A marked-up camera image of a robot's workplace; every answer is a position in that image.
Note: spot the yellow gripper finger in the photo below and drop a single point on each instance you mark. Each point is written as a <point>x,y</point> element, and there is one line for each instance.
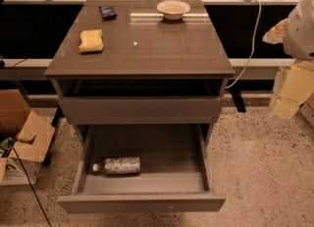
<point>275,35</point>
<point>293,86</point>

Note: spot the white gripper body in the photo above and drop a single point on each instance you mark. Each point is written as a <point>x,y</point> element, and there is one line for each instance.
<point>300,35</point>

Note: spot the clear plastic water bottle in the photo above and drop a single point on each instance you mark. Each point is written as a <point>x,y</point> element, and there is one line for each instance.
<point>118,166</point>

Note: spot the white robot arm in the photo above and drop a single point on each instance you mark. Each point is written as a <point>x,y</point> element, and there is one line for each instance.
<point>294,84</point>

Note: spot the grey drawer cabinet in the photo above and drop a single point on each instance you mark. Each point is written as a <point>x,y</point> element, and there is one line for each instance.
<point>143,55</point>

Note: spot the open grey middle drawer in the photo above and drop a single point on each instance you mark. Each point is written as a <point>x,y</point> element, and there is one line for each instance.
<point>174,173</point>

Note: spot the closed grey top drawer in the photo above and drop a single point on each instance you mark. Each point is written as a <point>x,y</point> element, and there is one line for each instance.
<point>140,110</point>

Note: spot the cardboard box at right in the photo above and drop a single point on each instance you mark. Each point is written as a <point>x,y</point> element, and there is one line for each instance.
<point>307,110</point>

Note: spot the white ceramic bowl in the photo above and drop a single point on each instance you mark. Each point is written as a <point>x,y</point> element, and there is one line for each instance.
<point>173,9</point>

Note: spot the dark blue snack packet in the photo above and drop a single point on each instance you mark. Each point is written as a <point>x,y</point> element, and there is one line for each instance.
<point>107,13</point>

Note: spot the yellow sponge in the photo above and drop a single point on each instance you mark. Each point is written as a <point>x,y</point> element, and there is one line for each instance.
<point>91,41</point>

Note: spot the brown cardboard box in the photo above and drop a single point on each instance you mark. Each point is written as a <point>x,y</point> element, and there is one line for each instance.
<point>25,139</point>

